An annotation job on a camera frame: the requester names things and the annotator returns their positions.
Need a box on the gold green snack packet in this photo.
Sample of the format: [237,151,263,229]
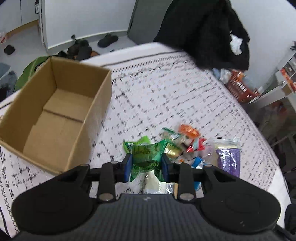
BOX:
[163,140,183,159]

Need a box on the light green snack packet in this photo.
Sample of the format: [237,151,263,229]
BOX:
[162,128,179,141]

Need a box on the blue snack packet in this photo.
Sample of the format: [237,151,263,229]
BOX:
[191,157,205,192]

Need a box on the red snack packet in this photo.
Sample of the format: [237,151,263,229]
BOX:
[186,137,206,153]

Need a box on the orange snack packet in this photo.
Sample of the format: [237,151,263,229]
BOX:
[179,124,200,140]

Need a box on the purple white snack packet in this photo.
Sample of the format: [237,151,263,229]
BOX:
[210,138,241,178]

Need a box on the patterned white bed cover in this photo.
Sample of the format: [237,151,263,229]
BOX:
[1,46,294,240]

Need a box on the brown cardboard box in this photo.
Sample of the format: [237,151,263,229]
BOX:
[1,57,112,174]

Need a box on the orange plastic basket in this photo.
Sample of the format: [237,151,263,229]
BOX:
[225,70,259,103]

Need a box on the pile of black shoes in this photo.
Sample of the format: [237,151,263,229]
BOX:
[55,40,92,61]

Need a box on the black slipper near door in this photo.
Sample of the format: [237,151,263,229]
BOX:
[97,34,118,48]

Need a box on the green leaf floor mat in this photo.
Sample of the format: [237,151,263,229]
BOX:
[15,56,49,92]

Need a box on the white crumpled cloth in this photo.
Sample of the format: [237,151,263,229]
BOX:
[230,34,243,55]

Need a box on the black coat pile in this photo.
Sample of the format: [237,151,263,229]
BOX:
[154,1,250,71]

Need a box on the grey door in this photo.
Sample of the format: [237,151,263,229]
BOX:
[127,0,172,45]

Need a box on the white side table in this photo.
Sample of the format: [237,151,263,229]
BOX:
[249,48,295,111]

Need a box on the black slipper in hallway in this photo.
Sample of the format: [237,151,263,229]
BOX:
[4,45,16,55]

